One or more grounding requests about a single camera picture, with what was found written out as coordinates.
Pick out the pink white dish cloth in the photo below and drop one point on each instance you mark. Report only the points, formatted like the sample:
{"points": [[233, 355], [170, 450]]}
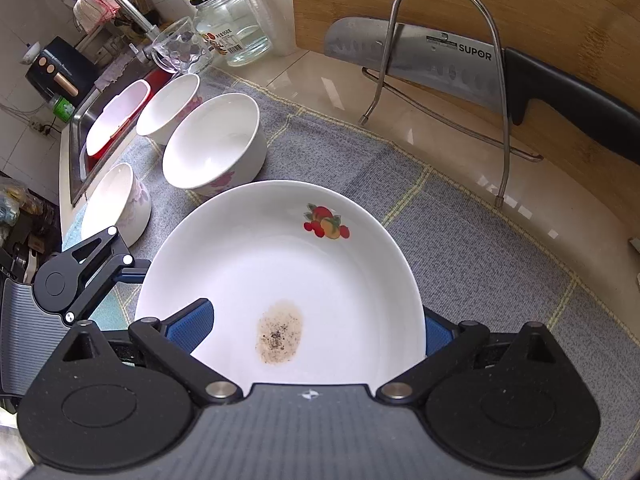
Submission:
{"points": [[90, 14]]}

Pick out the red plastic basin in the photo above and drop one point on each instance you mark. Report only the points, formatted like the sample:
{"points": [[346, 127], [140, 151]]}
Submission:
{"points": [[157, 78]]}

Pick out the steel sink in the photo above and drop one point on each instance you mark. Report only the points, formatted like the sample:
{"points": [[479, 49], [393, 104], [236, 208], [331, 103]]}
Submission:
{"points": [[77, 171]]}

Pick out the grey blue checked mat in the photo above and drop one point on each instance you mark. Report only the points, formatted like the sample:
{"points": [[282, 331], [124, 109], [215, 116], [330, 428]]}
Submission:
{"points": [[470, 262]]}

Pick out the steel kitchen faucet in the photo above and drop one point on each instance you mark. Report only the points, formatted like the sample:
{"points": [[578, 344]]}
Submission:
{"points": [[143, 52]]}

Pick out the clear glass mug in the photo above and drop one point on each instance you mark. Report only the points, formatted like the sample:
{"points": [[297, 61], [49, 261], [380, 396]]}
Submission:
{"points": [[180, 49]]}

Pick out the stained white plate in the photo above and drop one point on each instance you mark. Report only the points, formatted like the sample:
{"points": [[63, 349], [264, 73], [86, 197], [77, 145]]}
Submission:
{"points": [[307, 287]]}

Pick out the steel cleaver knife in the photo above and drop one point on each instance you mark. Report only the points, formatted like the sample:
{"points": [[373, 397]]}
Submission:
{"points": [[604, 118]]}

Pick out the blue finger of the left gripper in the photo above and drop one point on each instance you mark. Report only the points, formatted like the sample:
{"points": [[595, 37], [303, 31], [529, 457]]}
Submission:
{"points": [[134, 273]]}

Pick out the white floral bowl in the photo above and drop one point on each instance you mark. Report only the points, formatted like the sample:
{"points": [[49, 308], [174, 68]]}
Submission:
{"points": [[120, 200], [218, 146], [164, 112]]}

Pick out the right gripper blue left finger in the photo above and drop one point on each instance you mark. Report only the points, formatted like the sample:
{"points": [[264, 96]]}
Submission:
{"points": [[188, 327]]}

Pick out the metal wire rack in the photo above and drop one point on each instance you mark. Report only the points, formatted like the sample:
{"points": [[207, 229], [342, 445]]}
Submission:
{"points": [[466, 68]]}

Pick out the bamboo cutting board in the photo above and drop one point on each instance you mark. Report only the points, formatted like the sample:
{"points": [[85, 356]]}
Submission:
{"points": [[594, 40]]}

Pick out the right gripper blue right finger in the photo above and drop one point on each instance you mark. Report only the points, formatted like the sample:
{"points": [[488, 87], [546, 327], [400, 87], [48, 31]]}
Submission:
{"points": [[438, 331]]}

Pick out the glass jar green lid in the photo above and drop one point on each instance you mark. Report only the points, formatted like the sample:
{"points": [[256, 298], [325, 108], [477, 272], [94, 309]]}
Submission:
{"points": [[230, 28]]}

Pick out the black air fryer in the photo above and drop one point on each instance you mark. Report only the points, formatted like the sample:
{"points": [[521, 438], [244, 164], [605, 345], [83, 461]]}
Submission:
{"points": [[60, 70]]}

